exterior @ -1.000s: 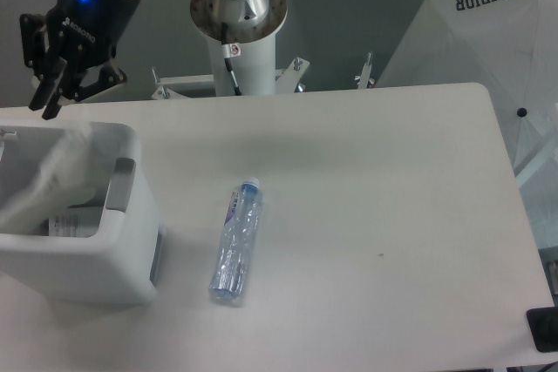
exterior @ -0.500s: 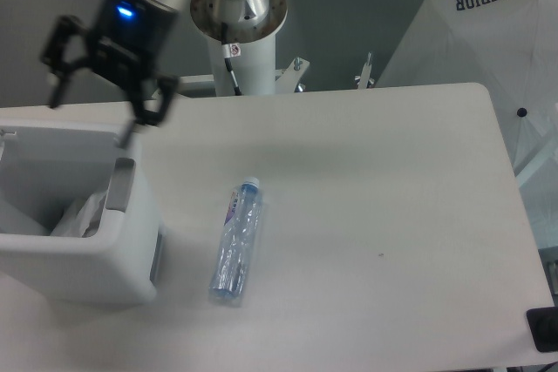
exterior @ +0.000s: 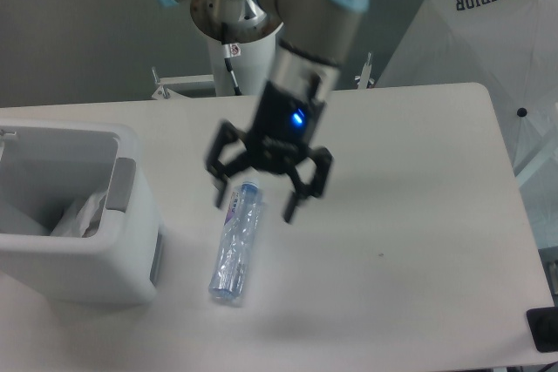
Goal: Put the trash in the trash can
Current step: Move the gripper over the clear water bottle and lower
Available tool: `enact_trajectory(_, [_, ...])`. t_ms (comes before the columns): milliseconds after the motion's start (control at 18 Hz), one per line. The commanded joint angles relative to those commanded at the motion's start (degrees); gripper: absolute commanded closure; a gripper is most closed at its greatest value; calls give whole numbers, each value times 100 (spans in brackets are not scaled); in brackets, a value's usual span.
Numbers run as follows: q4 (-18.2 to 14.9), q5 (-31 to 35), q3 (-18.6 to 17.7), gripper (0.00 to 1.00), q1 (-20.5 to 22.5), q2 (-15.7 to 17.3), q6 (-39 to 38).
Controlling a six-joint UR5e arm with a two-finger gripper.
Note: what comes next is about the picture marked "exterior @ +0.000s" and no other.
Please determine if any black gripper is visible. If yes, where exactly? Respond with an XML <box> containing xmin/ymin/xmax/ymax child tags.
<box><xmin>205</xmin><ymin>81</ymin><xmax>334</xmax><ymax>224</ymax></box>

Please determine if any crushed clear plastic bottle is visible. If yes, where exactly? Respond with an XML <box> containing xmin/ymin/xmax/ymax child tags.
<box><xmin>208</xmin><ymin>178</ymin><xmax>264</xmax><ymax>306</ymax></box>

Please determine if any clear plastic bag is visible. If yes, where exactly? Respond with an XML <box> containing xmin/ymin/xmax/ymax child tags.
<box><xmin>51</xmin><ymin>190</ymin><xmax>107</xmax><ymax>239</ymax></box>

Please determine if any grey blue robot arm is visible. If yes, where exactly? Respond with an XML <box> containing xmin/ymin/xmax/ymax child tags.
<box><xmin>160</xmin><ymin>0</ymin><xmax>370</xmax><ymax>221</ymax></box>

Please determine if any white plastic trash can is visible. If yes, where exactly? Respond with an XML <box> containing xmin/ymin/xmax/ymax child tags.
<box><xmin>1</xmin><ymin>117</ymin><xmax>162</xmax><ymax>304</ymax></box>

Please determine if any metal clamp bolt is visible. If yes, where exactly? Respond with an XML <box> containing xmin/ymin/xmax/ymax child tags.
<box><xmin>354</xmin><ymin>51</ymin><xmax>375</xmax><ymax>90</ymax></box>

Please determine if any white superior umbrella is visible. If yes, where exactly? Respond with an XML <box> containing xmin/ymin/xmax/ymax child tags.
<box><xmin>377</xmin><ymin>0</ymin><xmax>557</xmax><ymax>173</ymax></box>

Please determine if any black device at table edge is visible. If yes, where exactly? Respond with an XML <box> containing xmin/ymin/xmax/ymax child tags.
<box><xmin>526</xmin><ymin>307</ymin><xmax>557</xmax><ymax>353</ymax></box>

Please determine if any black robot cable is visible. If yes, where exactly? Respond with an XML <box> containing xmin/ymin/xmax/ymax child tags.
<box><xmin>220</xmin><ymin>21</ymin><xmax>243</xmax><ymax>97</ymax></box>

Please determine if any white mounting bracket frame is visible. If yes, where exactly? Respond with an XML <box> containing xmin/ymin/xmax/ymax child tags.
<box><xmin>151</xmin><ymin>66</ymin><xmax>216</xmax><ymax>100</ymax></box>

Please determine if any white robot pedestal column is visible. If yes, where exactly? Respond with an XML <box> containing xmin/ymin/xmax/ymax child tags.
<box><xmin>190</xmin><ymin>0</ymin><xmax>282</xmax><ymax>97</ymax></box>

